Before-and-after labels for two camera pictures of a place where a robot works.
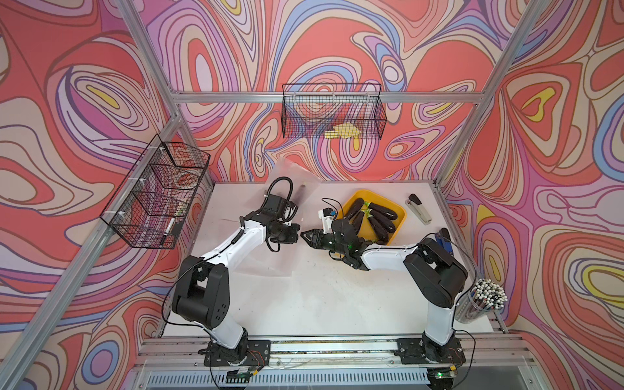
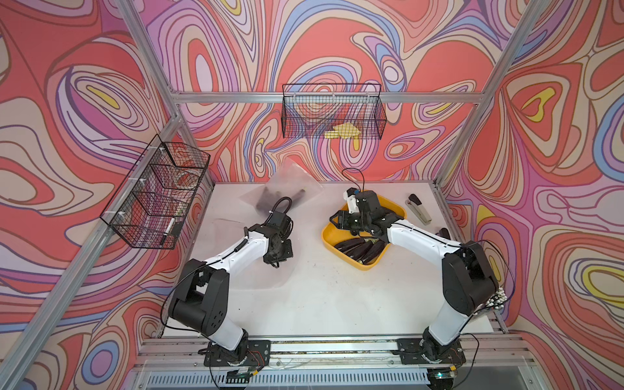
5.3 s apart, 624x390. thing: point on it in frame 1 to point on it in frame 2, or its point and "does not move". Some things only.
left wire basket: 149,208 does not move
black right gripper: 315,239 to 341,220
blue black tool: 444,238 does not move
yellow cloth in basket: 344,130 does not move
